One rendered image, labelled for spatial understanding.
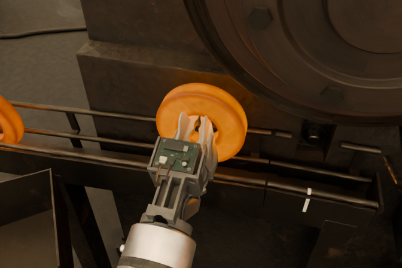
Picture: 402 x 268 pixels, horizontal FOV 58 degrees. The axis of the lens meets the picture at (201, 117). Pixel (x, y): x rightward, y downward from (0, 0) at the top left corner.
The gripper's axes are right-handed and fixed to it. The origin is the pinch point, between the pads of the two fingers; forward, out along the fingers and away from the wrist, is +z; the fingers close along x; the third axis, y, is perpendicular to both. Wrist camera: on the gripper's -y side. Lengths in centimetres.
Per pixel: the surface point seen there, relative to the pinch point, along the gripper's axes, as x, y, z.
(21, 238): 32.0, -18.6, -22.5
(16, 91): 130, -104, 62
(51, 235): 26.4, -18.7, -20.6
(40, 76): 125, -108, 77
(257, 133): -9.3, -10.5, 5.0
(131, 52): 17.1, -0.5, 12.5
